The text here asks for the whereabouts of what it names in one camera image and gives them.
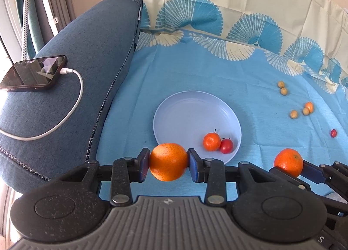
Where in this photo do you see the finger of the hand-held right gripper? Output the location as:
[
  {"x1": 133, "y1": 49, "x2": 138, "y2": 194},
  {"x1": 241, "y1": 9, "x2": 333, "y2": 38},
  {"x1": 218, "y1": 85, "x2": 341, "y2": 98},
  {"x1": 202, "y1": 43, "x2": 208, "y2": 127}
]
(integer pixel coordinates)
[
  {"x1": 301, "y1": 160, "x2": 348, "y2": 188},
  {"x1": 269, "y1": 167, "x2": 328, "y2": 199}
]

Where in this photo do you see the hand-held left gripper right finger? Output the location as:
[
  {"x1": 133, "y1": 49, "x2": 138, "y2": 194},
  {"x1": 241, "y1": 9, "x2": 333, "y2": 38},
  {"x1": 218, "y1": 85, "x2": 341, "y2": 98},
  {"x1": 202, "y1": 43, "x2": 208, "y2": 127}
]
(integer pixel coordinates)
[{"x1": 187, "y1": 148, "x2": 276, "y2": 207}]

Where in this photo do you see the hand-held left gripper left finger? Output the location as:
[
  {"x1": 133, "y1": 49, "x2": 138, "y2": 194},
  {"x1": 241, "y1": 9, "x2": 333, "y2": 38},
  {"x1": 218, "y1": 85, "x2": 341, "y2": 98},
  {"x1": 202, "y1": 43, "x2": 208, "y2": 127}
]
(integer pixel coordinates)
[{"x1": 58, "y1": 147, "x2": 151, "y2": 207}]

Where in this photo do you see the medium orange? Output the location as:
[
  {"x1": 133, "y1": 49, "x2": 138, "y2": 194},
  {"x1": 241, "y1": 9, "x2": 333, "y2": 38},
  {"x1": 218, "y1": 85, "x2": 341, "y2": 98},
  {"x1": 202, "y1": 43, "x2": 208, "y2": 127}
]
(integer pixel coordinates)
[{"x1": 274, "y1": 148, "x2": 303, "y2": 178}]

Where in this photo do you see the large orange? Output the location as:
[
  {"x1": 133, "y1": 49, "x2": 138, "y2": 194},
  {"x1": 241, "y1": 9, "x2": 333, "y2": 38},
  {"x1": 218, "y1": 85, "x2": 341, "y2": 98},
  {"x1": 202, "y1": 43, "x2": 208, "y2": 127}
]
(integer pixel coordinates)
[{"x1": 149, "y1": 143, "x2": 189, "y2": 182}]

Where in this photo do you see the small orange tomato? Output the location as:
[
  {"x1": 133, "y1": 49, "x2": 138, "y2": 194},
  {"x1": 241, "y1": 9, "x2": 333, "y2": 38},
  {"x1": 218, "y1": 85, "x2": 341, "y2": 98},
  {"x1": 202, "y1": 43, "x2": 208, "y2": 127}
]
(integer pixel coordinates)
[{"x1": 203, "y1": 129, "x2": 222, "y2": 152}]

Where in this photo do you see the pale blue round plate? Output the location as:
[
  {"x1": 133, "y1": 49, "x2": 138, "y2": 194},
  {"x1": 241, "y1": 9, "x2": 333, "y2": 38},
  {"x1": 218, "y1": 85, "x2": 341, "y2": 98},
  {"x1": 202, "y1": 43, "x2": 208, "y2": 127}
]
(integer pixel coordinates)
[{"x1": 153, "y1": 90, "x2": 242, "y2": 166}]

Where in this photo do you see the blue fan-print bed sheet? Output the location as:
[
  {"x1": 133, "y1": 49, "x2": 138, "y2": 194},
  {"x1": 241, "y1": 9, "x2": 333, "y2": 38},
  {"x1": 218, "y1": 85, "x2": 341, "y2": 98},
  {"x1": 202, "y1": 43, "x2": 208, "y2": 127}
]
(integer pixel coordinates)
[{"x1": 95, "y1": 0, "x2": 348, "y2": 204}]

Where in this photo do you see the black smartphone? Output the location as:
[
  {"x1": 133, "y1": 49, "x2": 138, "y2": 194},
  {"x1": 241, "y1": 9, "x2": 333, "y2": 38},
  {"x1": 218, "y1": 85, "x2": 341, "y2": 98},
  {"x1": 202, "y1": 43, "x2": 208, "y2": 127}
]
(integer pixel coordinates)
[{"x1": 0, "y1": 55, "x2": 68, "y2": 92}]

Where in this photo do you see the white pipe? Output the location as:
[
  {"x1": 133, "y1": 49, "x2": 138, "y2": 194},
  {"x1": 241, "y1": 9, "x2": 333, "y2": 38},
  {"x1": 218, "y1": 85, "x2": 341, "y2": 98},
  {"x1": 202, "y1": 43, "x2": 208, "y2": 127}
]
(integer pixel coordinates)
[{"x1": 34, "y1": 0, "x2": 59, "y2": 36}]

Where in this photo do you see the teal curtain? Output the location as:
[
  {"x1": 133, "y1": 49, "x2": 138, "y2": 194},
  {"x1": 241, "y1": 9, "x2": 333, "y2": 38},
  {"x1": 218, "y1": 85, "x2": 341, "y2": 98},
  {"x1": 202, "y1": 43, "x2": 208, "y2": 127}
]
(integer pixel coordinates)
[{"x1": 12, "y1": 0, "x2": 48, "y2": 55}]

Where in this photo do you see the white charging cable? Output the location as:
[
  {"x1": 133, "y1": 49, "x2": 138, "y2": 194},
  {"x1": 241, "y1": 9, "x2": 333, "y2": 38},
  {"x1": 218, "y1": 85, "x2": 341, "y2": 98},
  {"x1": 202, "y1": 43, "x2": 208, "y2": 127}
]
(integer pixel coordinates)
[{"x1": 0, "y1": 68, "x2": 84, "y2": 141}]

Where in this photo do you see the white dotted strap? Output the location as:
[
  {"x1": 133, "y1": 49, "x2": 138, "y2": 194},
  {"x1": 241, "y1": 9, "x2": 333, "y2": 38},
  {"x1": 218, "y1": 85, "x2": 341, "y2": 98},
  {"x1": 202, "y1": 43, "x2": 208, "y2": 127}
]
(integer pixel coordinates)
[{"x1": 21, "y1": 0, "x2": 34, "y2": 60}]

